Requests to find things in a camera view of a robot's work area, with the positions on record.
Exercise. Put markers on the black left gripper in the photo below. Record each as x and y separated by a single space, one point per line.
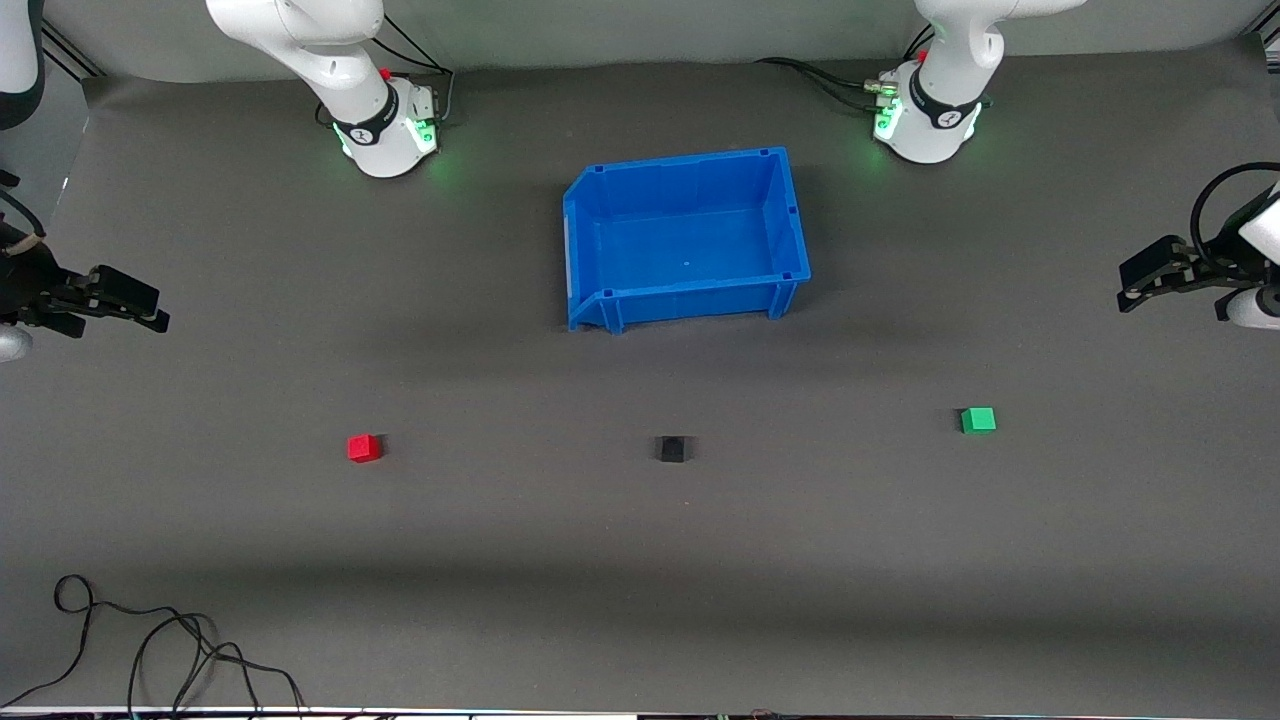
1216 268

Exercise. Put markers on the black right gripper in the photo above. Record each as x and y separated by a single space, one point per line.
30 283

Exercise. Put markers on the green cube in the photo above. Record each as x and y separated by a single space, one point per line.
978 420

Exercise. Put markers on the red cube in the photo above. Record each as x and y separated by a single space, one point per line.
363 448

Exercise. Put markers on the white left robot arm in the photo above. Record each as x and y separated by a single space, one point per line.
950 60

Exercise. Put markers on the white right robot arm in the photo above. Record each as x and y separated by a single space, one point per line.
340 60

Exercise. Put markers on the black cube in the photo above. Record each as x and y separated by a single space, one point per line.
671 450

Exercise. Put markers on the dark grey table mat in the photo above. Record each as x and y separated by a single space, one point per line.
500 550

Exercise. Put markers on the blue plastic storage bin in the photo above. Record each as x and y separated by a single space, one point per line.
690 250

